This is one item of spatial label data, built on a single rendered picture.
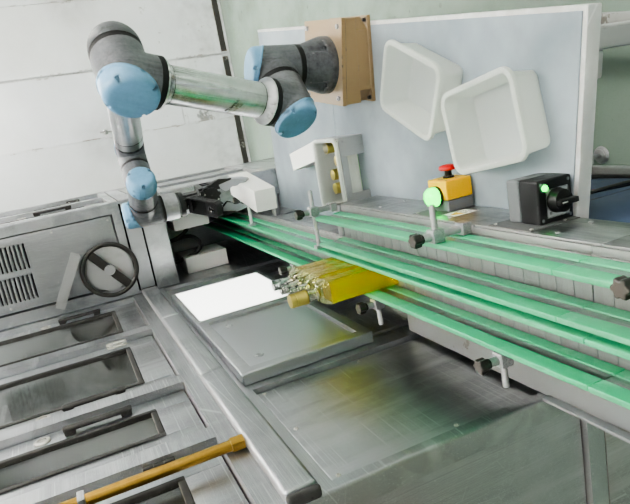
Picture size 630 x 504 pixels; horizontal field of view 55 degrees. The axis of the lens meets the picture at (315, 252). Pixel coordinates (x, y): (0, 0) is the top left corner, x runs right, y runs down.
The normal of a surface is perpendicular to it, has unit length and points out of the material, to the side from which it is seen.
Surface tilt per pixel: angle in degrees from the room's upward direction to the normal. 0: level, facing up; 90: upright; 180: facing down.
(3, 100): 90
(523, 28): 0
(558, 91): 0
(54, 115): 90
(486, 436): 90
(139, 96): 81
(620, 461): 90
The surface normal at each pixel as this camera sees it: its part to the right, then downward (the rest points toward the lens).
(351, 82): 0.42, 0.29
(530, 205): -0.90, 0.25
